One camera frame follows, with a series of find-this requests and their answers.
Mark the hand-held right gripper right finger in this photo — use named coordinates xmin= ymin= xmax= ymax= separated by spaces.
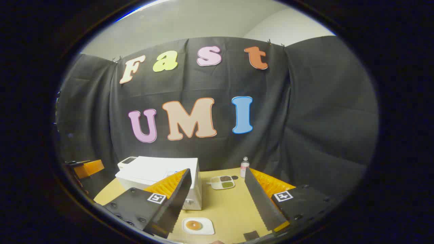
xmin=244 ymin=167 xmax=336 ymax=238

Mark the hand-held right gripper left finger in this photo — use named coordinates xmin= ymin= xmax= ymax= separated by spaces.
xmin=102 ymin=168 xmax=192 ymax=239

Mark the white microwave oven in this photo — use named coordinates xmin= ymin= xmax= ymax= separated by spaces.
xmin=115 ymin=156 xmax=203 ymax=210

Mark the white square plate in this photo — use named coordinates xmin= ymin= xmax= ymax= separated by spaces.
xmin=182 ymin=217 xmax=215 ymax=235

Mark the white divided dish with beans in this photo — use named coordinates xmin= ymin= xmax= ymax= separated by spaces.
xmin=207 ymin=175 xmax=235 ymax=190

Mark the black backdrop cloth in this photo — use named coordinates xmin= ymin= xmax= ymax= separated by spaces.
xmin=56 ymin=36 xmax=379 ymax=204

